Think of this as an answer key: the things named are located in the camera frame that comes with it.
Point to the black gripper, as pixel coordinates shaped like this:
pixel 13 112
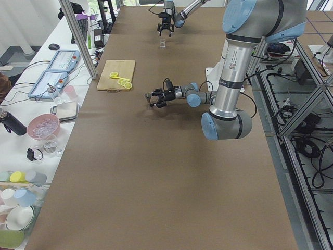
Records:
pixel 165 20
pixel 169 96

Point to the clear glass measuring cup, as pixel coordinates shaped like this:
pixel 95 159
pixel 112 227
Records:
pixel 162 43

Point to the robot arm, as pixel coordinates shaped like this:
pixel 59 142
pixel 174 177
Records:
pixel 245 23
pixel 179 17

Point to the pink plastic cup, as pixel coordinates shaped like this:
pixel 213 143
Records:
pixel 70 92

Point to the grey cup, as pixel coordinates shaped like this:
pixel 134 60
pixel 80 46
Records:
pixel 35 177

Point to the yellow cup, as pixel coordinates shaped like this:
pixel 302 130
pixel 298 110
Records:
pixel 18 177

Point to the light blue cup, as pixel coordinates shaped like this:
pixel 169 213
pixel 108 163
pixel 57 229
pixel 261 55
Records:
pixel 24 197

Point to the mint green cup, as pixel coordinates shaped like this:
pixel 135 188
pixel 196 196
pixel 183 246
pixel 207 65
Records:
pixel 5 176

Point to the white cup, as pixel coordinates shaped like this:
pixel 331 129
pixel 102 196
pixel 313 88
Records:
pixel 7 196

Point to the lemon slice at corner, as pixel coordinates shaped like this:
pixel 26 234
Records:
pixel 127 85

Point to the bamboo cutting board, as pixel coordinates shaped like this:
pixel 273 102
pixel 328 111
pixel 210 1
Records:
pixel 125 70

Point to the black small box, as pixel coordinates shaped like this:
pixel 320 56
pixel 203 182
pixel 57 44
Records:
pixel 98 38

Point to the black keyboard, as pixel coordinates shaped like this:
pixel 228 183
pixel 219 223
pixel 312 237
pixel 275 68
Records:
pixel 83 26

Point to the far teach pendant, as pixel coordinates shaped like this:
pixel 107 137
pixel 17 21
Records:
pixel 64 60

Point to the teach pendant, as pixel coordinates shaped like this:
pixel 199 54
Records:
pixel 64 60
pixel 57 79

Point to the near teach pendant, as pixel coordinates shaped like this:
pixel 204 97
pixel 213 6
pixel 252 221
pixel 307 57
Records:
pixel 57 79

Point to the computer mouse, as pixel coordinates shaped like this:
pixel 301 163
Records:
pixel 53 46

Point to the clear glass on side table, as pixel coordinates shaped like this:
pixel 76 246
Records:
pixel 51 145

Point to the pink bowl with ice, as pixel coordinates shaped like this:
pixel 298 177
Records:
pixel 43 126

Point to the black water bottle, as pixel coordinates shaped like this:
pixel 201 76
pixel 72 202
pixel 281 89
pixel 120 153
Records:
pixel 12 124

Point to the white bowl green rim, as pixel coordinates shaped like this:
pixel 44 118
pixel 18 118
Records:
pixel 19 218

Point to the green plate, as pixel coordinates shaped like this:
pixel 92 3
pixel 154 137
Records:
pixel 11 239

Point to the aluminium frame post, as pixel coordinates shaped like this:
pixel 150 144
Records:
pixel 74 27

